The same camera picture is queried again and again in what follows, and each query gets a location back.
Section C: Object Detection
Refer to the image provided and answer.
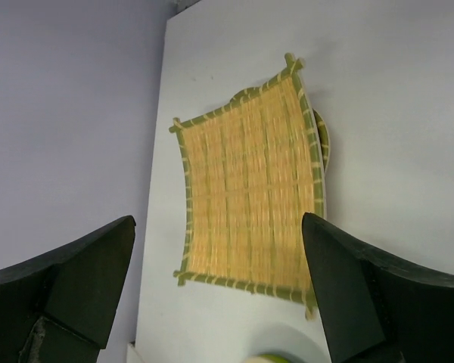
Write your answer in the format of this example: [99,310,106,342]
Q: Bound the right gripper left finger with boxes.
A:
[0,216,135,362]

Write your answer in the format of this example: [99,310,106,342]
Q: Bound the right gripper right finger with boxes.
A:
[302,213,454,362]

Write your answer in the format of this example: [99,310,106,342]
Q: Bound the large bamboo tray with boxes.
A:
[170,53,326,319]

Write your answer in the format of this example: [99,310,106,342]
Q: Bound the small bamboo tray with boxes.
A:
[230,87,331,170]

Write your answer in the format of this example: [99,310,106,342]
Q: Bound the grey green plate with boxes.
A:
[249,323,331,362]

